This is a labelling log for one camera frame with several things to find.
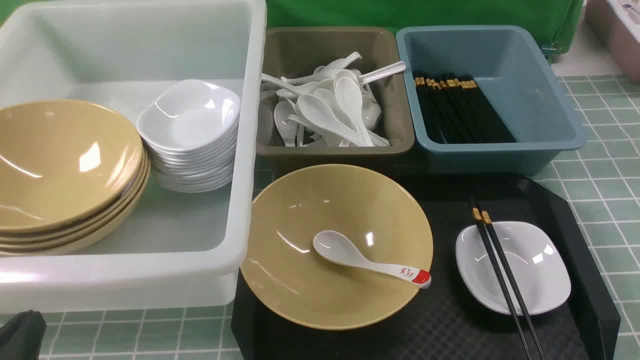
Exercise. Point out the tan noodle bowl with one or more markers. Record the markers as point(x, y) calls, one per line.
point(376, 214)

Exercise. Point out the bundle of black chopsticks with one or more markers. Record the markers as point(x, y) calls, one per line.
point(455, 110)

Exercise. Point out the white square sauce dish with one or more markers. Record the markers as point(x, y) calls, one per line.
point(535, 262)

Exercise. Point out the large white plastic tub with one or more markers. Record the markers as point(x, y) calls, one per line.
point(175, 249)

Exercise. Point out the pink box at corner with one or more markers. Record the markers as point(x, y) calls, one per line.
point(616, 24)

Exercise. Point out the pile of white spoons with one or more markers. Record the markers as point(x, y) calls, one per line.
point(332, 107)

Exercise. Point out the stack of white dishes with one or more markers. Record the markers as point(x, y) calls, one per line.
point(191, 134)

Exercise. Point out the green backdrop cloth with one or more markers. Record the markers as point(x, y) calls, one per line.
point(552, 23)

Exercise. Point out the stack of tan bowls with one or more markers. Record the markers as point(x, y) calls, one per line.
point(71, 173)

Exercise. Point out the white spoon red handle tip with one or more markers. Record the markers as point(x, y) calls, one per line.
point(338, 249)

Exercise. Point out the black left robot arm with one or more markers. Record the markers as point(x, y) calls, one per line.
point(22, 336)

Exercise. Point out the black chopstick gold band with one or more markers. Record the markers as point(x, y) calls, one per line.
point(508, 273)
point(475, 210)

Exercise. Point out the black serving tray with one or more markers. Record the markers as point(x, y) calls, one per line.
point(445, 321)

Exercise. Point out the blue plastic chopstick bin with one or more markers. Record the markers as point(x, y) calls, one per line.
point(518, 81)

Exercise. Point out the brown plastic spoon bin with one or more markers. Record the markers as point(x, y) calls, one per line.
point(293, 52)

